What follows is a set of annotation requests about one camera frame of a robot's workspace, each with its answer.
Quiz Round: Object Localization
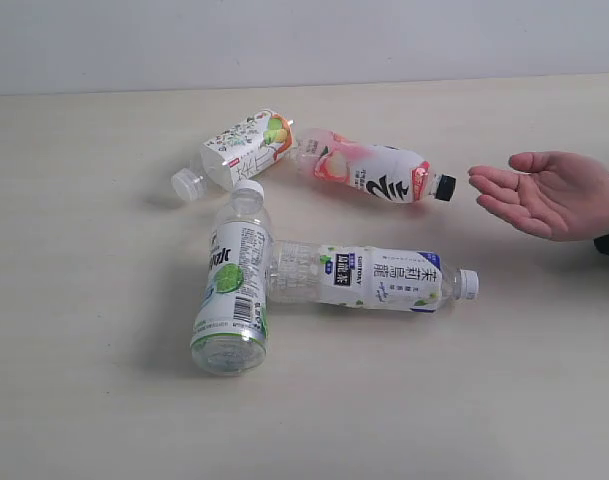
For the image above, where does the person's open hand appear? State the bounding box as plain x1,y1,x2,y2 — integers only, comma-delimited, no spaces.
468,151,609,242

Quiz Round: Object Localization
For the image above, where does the white Suntory tea bottle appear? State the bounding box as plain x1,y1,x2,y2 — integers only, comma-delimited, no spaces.
268,241,480,313

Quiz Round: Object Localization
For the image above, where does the square pear tea bottle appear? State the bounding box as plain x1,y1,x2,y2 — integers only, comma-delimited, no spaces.
171,109,294,203

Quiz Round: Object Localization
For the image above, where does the lime label clear bottle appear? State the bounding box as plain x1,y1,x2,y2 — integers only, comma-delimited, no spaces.
190,180,274,376

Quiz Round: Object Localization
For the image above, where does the pink peach label bottle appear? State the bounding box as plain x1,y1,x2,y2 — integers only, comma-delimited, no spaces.
291,129,456,204

